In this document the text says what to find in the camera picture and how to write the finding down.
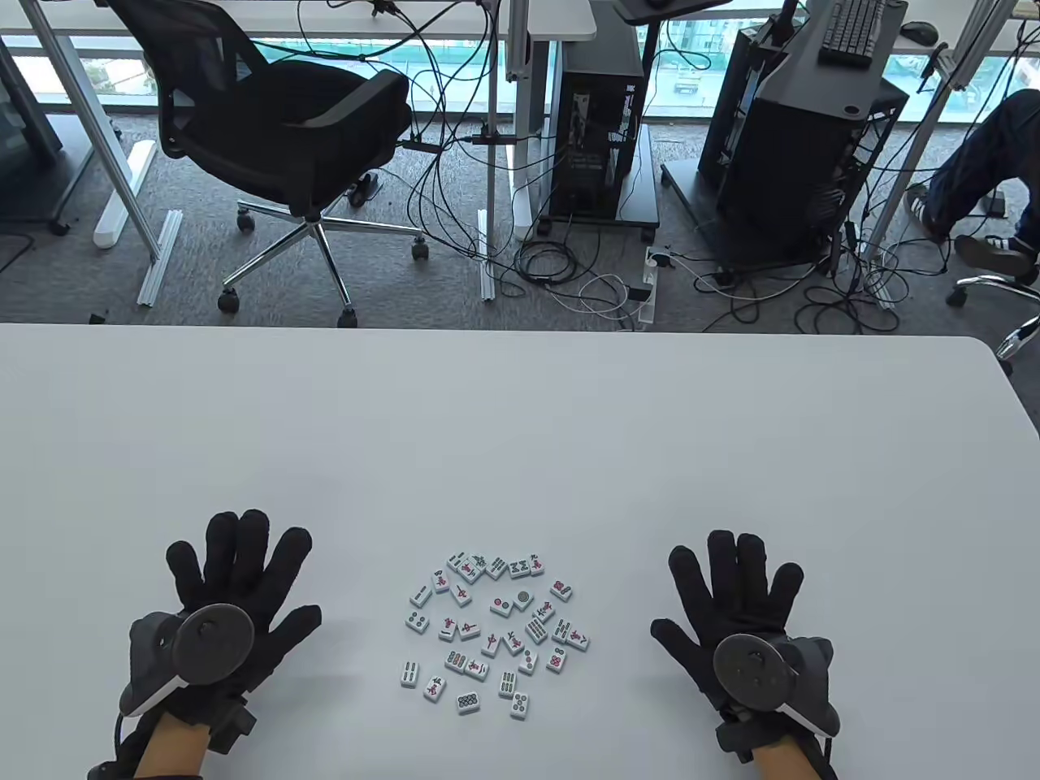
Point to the person's left hand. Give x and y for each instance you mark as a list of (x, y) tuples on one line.
[(244, 569)]

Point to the person's right hand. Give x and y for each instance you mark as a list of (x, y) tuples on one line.
[(731, 593)]

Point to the seven-circle mahjong tile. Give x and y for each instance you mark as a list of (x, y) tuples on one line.
[(561, 590)]

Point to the four-circle mahjong tile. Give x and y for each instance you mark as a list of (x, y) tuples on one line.
[(417, 621)]

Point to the six-circle mahjong tile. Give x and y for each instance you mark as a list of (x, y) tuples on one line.
[(556, 660)]

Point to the single-circle mahjong tile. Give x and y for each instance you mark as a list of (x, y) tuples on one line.
[(522, 599)]

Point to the three-circle mahjong tile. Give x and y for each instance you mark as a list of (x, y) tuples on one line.
[(527, 660)]

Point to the two-circle mahjong tile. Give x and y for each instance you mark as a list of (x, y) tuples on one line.
[(501, 605)]

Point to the nine-circle mahjong tile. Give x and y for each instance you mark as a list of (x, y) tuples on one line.
[(457, 660)]

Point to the pile of mahjong tiles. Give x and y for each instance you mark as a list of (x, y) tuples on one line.
[(469, 627)]

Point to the five-circle mahjong tile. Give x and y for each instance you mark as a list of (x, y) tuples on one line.
[(520, 705)]

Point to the eight-circle mahjong tile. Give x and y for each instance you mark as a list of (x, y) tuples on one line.
[(467, 701)]

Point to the person's right forearm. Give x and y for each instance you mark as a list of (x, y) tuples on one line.
[(784, 768)]

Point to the grey hand tracking controller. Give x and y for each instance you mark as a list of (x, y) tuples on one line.
[(751, 670), (213, 646)]

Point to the white power strip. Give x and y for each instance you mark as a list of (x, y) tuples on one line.
[(646, 315)]

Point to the black foot pedal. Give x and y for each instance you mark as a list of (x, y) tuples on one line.
[(995, 203), (363, 188)]

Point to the black mesh office chair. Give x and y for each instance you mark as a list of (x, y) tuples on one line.
[(268, 122), (983, 281)]

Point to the black wheeled computer cart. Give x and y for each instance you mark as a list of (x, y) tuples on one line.
[(682, 187), (638, 203)]

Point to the black computer tower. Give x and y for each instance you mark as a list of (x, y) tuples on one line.
[(796, 179), (597, 146)]

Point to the black white striped sneaker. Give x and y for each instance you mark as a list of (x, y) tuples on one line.
[(995, 253), (926, 210)]

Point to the black power strip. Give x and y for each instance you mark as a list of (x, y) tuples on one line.
[(418, 145)]

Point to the dark grey equipment cart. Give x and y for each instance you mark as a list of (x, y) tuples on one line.
[(28, 106)]

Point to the black monitor stand with tray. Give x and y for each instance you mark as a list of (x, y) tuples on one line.
[(845, 89), (674, 8)]

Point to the black keyboard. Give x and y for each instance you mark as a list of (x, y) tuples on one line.
[(851, 32)]

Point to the black computer mouse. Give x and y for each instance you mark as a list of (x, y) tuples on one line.
[(918, 32)]

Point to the white standing desk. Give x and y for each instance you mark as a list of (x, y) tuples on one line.
[(569, 20)]

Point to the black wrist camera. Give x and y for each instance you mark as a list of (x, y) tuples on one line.
[(734, 741), (236, 727)]

